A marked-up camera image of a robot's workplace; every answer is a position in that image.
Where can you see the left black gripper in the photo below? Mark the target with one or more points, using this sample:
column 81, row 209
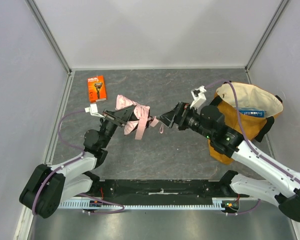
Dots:
column 114, row 117

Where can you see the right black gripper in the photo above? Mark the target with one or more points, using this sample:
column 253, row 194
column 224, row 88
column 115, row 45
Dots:
column 179, row 116

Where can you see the pink folding umbrella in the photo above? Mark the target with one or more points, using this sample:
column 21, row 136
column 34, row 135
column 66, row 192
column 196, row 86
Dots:
column 140, row 118

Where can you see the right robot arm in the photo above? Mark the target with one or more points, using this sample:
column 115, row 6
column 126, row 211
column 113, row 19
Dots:
column 281, row 185

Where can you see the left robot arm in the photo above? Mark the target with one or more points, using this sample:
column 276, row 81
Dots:
column 49, row 186

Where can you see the orange Gillette razor box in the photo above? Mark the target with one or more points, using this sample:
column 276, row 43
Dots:
column 96, row 89

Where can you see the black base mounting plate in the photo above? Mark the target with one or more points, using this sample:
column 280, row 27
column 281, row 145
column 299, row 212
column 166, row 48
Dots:
column 160, row 191

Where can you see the orange canvas tote bag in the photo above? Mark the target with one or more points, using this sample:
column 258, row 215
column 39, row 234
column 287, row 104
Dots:
column 248, row 106

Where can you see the blue Harry's razor box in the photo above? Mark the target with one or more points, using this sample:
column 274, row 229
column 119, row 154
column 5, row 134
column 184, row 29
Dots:
column 252, row 112

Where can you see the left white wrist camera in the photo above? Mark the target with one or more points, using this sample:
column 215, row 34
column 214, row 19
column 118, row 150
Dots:
column 93, row 110

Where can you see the white slotted cable duct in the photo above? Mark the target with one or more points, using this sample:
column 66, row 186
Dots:
column 87, row 204

